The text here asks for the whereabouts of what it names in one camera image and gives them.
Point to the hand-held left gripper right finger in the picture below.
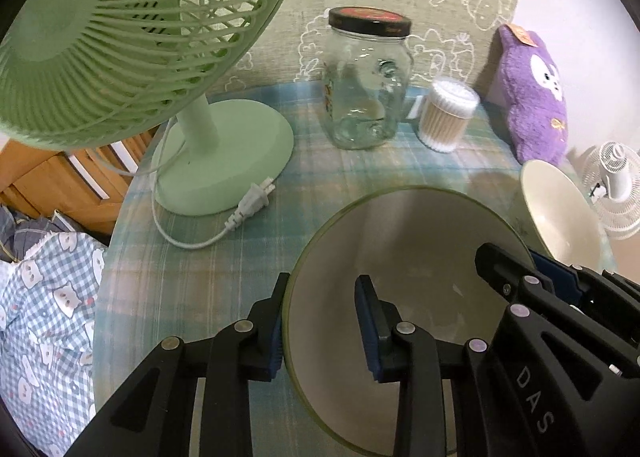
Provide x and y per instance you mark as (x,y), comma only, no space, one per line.
(367,337)

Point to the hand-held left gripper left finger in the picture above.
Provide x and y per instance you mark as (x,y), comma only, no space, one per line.
(274,362)

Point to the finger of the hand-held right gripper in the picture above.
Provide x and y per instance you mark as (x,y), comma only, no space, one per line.
(557,277)
(500,267)

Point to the beige ceramic bowl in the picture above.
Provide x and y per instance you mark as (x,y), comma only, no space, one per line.
(555,207)
(425,237)

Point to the white standing fan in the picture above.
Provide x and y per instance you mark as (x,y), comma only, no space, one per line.
(620,172)

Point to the cotton swab container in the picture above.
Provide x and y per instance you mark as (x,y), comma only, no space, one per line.
(445,122)

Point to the purple plush bunny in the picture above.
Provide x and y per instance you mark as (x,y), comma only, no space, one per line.
(530,107)

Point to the glass jar with dark lid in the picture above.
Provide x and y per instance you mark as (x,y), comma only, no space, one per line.
(365,87)

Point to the blue checked blanket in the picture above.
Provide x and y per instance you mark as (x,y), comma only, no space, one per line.
(45,337)

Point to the grey cloth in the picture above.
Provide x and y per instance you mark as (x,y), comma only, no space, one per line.
(30,232)

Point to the wooden chair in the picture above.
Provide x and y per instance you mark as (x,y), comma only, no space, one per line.
(45,177)

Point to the green desk fan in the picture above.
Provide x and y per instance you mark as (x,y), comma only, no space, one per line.
(100,37)

